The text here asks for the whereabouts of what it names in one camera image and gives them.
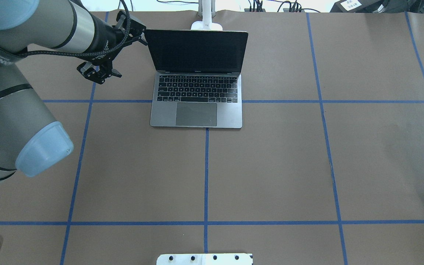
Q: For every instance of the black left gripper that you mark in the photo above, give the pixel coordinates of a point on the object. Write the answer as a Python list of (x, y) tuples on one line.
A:
[(102, 39)]

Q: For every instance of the grey laptop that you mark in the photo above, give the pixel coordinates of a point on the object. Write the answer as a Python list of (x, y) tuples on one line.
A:
[(198, 80)]

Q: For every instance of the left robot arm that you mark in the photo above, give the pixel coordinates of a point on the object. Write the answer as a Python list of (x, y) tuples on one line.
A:
[(31, 138)]

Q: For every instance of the white desk lamp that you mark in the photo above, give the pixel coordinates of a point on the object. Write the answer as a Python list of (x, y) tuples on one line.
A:
[(206, 10)]

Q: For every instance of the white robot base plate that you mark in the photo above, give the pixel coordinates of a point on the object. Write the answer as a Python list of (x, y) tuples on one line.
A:
[(206, 259)]

